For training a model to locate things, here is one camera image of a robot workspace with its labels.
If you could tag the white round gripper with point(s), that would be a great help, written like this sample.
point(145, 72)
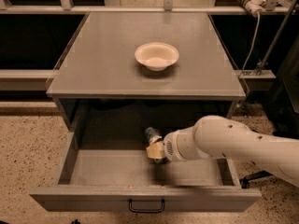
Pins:
point(171, 146)

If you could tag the power strip with plug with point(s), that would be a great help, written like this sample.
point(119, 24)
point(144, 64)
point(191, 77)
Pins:
point(253, 7)

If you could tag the silver blue redbull can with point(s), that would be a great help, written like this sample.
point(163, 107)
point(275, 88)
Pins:
point(153, 136)

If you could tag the grey cabinet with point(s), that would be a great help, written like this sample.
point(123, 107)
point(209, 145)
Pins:
point(101, 61)

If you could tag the open grey top drawer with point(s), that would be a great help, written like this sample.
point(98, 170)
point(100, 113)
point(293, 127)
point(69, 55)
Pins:
point(104, 165)

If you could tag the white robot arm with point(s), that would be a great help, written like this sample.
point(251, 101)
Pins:
point(215, 137)

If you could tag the black office chair base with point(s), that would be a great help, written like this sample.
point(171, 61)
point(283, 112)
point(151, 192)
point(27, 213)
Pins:
point(244, 182)

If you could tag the black drawer handle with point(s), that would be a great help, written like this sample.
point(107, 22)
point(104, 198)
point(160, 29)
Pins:
point(146, 207)

